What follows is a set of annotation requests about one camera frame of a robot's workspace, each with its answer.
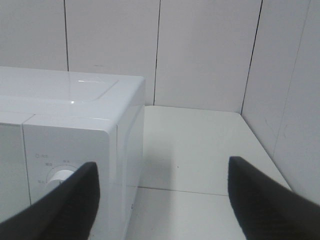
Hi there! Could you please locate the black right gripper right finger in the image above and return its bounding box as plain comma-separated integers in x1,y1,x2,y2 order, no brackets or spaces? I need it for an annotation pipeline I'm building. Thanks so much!
227,156,320,240

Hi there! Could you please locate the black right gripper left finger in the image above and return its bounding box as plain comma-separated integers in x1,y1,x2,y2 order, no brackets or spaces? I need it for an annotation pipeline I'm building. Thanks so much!
0,162,100,240

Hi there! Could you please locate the white microwave door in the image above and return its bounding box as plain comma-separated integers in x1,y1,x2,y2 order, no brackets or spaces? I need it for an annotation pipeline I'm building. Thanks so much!
0,124,30,221

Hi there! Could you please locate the upper white power knob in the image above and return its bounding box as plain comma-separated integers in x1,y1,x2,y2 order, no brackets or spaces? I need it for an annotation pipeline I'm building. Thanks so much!
44,169,74,194

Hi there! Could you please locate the white microwave oven body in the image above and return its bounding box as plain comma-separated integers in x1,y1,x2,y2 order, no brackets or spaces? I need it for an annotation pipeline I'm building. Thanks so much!
0,66,145,240

